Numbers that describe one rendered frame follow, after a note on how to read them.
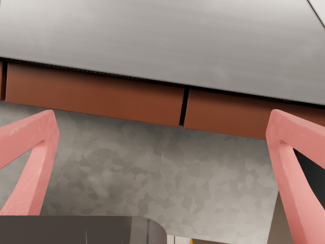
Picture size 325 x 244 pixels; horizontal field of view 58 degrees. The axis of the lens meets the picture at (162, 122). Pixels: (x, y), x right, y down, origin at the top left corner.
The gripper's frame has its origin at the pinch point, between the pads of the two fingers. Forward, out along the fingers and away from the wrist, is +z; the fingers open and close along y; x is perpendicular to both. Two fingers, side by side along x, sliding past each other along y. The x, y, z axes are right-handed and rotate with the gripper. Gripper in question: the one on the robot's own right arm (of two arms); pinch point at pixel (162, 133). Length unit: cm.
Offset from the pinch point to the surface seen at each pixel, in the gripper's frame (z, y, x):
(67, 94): 15.5, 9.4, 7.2
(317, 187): 57, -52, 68
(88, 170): 22.8, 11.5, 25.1
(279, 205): 66, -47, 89
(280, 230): 62, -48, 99
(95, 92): 15.6, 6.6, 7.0
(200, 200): 20.5, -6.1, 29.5
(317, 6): 16.4, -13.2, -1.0
